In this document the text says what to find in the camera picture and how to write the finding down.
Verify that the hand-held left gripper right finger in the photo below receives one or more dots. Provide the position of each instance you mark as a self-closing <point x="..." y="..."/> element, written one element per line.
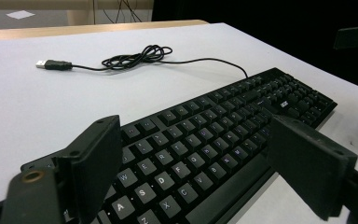
<point x="307" y="165"/>

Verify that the black computer keyboard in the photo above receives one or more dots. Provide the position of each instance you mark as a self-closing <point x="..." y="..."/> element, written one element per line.
<point x="199" y="140"/>

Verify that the wooden table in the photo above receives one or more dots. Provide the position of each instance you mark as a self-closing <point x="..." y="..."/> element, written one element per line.
<point x="74" y="29"/>

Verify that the white paper sheet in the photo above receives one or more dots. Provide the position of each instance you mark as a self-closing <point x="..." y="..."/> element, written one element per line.
<point x="20" y="14"/>

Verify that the white table board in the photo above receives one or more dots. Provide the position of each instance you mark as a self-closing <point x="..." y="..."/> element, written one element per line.
<point x="59" y="109"/>

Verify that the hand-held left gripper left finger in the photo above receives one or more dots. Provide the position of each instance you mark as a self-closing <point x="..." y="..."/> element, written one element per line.
<point x="90" y="161"/>

